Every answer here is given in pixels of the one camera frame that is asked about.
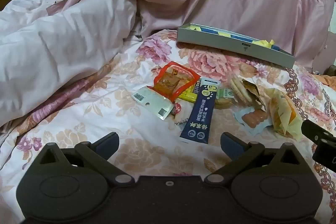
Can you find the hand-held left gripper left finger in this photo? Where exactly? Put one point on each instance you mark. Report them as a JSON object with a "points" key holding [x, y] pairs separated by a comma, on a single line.
{"points": [[105, 144]]}

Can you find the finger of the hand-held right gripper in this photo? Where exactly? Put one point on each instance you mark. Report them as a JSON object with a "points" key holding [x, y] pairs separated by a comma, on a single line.
{"points": [[325, 154], [315, 130]]}

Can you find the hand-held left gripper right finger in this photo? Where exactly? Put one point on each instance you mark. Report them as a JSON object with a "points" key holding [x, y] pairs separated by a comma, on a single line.
{"points": [[231, 145]]}

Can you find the sausage pale blue packet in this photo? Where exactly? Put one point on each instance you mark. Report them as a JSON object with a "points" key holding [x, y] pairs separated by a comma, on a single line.
{"points": [[253, 117]]}

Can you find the yellow orange snack packet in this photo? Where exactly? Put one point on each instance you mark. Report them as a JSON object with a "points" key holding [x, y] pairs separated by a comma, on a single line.
{"points": [[283, 111]]}

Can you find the navy blue stick packet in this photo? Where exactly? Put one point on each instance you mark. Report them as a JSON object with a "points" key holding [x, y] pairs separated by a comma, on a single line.
{"points": [[200, 113]]}

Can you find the green label cake packet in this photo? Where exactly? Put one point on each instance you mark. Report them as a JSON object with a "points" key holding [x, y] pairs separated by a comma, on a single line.
{"points": [[225, 98]]}

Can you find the round crackers clear packet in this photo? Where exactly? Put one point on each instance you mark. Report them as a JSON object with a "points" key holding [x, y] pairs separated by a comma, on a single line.
{"points": [[240, 90]]}

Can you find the brown crinkled snack wrapper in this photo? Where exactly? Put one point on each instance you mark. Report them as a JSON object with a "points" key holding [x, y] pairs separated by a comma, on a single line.
{"points": [[256, 94]]}

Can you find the white green snack packet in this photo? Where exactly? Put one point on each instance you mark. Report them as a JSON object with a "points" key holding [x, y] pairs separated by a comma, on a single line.
{"points": [[152, 102]]}

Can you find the red snack packet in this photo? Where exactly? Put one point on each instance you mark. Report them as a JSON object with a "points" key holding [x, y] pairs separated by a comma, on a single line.
{"points": [[170, 79]]}

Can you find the floral bedsheet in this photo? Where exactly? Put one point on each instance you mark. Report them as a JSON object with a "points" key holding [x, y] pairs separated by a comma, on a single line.
{"points": [[144, 145]]}

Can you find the orange cloth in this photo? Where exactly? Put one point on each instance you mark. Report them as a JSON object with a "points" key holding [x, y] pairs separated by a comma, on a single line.
{"points": [[328, 81]]}

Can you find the crumpled yellow paper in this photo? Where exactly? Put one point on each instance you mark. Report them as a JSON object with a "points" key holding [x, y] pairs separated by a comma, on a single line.
{"points": [[262, 43]]}

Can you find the pale pink quilt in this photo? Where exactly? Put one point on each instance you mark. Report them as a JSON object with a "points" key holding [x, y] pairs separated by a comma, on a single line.
{"points": [[65, 43]]}

